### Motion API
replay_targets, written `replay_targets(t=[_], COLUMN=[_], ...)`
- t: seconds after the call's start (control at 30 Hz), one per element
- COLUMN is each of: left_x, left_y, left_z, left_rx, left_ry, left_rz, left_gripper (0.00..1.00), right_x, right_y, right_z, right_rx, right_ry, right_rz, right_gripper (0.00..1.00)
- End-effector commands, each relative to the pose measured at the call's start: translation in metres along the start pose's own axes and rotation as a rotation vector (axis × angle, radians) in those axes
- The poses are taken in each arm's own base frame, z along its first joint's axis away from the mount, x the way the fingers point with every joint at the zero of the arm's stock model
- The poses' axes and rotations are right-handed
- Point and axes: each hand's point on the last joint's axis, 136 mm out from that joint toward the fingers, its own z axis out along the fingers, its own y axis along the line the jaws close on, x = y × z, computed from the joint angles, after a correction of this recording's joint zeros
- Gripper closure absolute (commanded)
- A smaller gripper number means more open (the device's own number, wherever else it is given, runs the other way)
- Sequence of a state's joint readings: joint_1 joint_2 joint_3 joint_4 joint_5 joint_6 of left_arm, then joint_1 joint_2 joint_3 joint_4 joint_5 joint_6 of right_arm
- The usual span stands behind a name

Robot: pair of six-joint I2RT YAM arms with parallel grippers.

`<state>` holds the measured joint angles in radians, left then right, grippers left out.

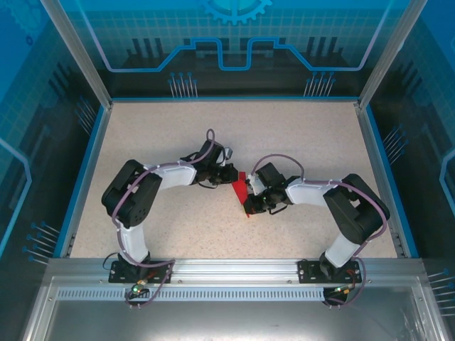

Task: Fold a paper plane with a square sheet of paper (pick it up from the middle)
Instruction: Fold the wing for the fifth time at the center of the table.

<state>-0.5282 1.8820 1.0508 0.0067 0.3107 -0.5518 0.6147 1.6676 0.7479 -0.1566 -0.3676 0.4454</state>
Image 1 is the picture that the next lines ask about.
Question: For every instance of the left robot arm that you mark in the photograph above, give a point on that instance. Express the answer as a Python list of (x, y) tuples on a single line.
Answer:
[(177, 175)]

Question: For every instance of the aluminium side rail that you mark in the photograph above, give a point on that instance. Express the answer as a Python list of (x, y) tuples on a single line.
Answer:
[(379, 177), (89, 177)]

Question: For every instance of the red paper sheet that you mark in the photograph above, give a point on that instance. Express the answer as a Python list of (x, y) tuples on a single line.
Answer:
[(241, 190)]

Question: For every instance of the blue printed side panel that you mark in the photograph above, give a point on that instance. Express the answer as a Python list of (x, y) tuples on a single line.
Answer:
[(28, 106), (426, 124)]

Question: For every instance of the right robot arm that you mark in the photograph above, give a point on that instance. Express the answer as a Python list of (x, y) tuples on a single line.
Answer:
[(309, 193)]

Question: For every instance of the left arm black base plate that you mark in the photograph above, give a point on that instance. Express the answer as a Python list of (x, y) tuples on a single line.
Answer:
[(161, 275)]

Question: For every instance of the blue printed gear panel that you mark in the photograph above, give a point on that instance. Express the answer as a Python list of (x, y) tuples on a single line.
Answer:
[(142, 35)]

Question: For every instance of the aluminium frame post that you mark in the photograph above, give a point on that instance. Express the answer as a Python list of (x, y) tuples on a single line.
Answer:
[(382, 60), (83, 64)]

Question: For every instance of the aluminium mounting rail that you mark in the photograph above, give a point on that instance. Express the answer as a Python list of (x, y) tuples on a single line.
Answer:
[(234, 270)]

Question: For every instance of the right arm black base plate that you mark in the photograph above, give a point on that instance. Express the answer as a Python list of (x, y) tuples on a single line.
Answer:
[(309, 271)]

